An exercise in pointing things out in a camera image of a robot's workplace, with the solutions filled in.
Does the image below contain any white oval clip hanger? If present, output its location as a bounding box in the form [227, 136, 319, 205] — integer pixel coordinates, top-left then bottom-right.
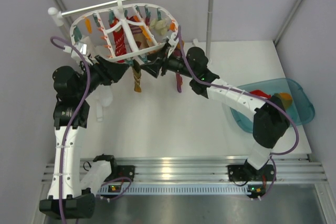
[69, 1, 179, 64]

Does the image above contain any purple cable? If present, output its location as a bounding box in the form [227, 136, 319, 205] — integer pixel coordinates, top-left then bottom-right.
[49, 36, 92, 224]
[177, 26, 300, 198]

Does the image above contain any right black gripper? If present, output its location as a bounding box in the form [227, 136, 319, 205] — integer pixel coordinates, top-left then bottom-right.
[140, 45, 196, 79]

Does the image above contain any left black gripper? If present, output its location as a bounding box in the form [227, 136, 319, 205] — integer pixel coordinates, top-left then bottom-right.
[75, 55, 129, 99]

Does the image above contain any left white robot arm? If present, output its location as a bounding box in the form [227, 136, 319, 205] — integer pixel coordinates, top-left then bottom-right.
[39, 56, 129, 223]

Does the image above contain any white black striped hanging sock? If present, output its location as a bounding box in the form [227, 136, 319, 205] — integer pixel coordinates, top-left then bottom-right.
[75, 36, 110, 59]

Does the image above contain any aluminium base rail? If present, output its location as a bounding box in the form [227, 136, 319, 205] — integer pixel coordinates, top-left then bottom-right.
[41, 155, 326, 197]

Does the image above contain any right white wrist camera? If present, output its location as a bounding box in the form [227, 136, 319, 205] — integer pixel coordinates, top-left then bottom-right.
[163, 33, 184, 56]

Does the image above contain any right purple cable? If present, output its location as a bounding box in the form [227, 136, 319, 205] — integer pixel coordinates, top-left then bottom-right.
[177, 26, 300, 198]

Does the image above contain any red sock in basin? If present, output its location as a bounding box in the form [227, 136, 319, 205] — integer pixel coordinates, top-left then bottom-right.
[249, 89, 271, 100]

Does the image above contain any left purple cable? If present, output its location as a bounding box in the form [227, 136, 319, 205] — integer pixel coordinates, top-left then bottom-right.
[49, 36, 92, 224]

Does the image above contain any red patterned hanging sock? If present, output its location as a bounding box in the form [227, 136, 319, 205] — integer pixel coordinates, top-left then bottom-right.
[109, 17, 127, 63]

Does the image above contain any blue plastic basin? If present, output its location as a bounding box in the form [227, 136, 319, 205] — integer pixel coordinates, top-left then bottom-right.
[238, 78, 315, 125]

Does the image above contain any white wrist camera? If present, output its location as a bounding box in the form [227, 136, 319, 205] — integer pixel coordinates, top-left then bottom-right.
[163, 33, 184, 56]
[63, 42, 91, 61]

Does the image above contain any purple orange hanging sock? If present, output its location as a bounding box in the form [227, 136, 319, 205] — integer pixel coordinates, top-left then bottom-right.
[173, 44, 183, 93]

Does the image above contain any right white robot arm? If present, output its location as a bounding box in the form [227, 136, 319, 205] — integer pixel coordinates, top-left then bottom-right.
[140, 47, 292, 183]

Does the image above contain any olive orange striped sock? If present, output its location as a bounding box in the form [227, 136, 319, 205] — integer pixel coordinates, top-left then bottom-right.
[132, 59, 142, 93]

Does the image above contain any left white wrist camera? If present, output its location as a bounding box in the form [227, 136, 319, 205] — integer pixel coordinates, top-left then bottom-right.
[63, 42, 91, 61]

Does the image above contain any cream hanging sock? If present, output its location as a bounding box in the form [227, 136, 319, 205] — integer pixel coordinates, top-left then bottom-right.
[149, 18, 169, 36]

